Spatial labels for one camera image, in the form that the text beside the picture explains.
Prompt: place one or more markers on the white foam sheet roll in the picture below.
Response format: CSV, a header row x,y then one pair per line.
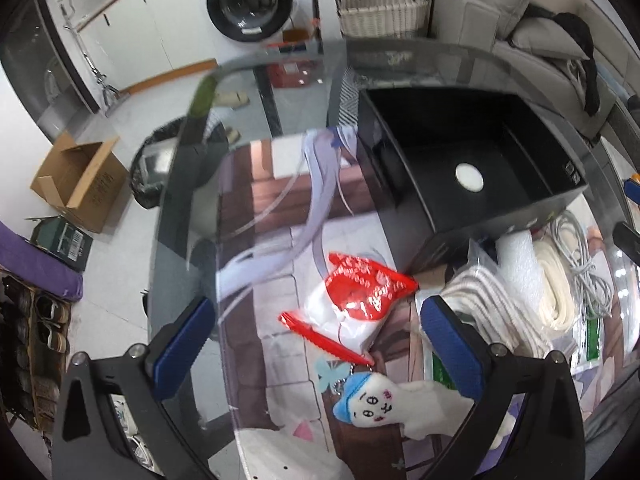
x,y
519,267

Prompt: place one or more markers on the black garment on sofa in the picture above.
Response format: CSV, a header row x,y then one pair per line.
x,y
578,29

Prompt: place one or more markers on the purple rolled mat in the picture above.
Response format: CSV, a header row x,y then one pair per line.
x,y
38,268

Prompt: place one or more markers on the black cardboard box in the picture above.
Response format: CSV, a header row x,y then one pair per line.
x,y
445,165

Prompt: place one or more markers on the grey sofa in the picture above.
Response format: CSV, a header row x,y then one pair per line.
x,y
487,25

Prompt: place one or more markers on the brown cardboard box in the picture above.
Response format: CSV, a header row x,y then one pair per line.
x,y
82,181

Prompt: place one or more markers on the anime print table mat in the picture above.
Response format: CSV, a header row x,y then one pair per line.
x,y
328,244

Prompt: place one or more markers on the dark green box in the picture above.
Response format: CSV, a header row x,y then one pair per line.
x,y
63,240

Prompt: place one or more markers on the wooden shoe rack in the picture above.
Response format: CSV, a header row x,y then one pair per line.
x,y
34,348

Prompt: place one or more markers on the white washing machine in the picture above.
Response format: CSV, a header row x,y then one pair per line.
x,y
240,27

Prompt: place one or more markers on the green medicine packet large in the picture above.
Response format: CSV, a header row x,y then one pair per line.
x,y
588,334

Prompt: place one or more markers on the beige slipper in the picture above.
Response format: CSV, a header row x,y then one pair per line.
x,y
232,100

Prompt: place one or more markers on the striped socks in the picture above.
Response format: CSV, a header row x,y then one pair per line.
x,y
482,298

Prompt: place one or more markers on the white plush toy blue hat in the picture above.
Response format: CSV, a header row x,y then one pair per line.
x,y
420,409

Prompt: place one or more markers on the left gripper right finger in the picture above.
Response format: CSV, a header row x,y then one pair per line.
x,y
547,441

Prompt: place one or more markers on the white wicker basket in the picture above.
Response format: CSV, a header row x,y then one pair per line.
x,y
382,18

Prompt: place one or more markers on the black trash bin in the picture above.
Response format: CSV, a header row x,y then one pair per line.
x,y
150,167

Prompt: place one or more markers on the grey sofa cushion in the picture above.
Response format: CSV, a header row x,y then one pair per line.
x,y
545,38

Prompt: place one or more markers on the white cabinet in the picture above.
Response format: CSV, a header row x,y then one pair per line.
x,y
131,41

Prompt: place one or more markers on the red white balloon packet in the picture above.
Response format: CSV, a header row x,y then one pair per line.
x,y
352,303

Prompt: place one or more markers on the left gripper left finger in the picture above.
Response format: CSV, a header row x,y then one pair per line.
x,y
89,442

